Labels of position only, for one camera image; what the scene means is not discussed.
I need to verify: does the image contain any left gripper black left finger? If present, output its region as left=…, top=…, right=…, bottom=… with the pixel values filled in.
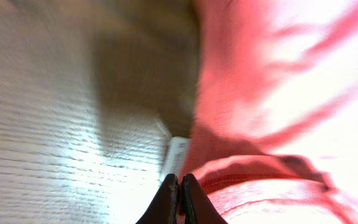
left=136, top=174, right=179, bottom=224

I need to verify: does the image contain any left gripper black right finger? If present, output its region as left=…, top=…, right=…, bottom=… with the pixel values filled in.
left=181, top=174, right=227, bottom=224

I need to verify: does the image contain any coral red t-shirt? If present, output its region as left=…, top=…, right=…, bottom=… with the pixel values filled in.
left=180, top=0, right=358, bottom=223

